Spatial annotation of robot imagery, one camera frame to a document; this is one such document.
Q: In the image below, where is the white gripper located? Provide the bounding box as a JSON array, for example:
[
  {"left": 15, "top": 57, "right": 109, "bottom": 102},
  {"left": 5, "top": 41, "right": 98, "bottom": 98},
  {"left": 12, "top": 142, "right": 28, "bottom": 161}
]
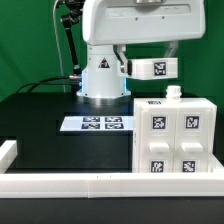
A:
[{"left": 82, "top": 0, "right": 205, "bottom": 75}]

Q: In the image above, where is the small white tagged box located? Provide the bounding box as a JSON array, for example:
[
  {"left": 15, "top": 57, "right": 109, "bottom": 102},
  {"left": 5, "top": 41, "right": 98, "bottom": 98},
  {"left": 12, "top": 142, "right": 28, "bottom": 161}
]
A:
[{"left": 130, "top": 58, "right": 178, "bottom": 80}]

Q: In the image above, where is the white cabinet body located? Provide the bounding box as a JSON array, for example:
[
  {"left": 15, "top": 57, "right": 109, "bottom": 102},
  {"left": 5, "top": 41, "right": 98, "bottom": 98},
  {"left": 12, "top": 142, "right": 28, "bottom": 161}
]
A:
[{"left": 132, "top": 85, "right": 217, "bottom": 173}]

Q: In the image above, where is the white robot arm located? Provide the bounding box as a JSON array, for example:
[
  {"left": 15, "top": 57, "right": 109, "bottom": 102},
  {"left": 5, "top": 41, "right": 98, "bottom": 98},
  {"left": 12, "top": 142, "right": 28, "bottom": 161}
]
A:
[{"left": 77, "top": 0, "right": 205, "bottom": 105}]

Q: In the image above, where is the flat white tag board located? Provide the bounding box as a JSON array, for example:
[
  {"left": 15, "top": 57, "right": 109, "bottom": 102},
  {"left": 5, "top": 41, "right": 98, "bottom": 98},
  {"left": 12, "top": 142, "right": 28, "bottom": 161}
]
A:
[{"left": 60, "top": 116, "right": 133, "bottom": 132}]

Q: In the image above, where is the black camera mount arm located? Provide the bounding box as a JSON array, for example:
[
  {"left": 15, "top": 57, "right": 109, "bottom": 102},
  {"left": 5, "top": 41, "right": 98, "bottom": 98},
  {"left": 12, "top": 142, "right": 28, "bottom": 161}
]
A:
[{"left": 56, "top": 0, "right": 85, "bottom": 75}]

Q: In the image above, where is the white hanging cable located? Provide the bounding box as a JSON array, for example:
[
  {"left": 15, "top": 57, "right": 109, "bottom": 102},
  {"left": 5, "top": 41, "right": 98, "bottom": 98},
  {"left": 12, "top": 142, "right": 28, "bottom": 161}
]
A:
[{"left": 52, "top": 0, "right": 67, "bottom": 94}]

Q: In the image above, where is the black cable bundle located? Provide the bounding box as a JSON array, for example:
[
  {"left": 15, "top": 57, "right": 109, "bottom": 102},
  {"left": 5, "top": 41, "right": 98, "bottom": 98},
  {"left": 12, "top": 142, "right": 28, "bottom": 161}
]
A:
[{"left": 15, "top": 75, "right": 83, "bottom": 94}]

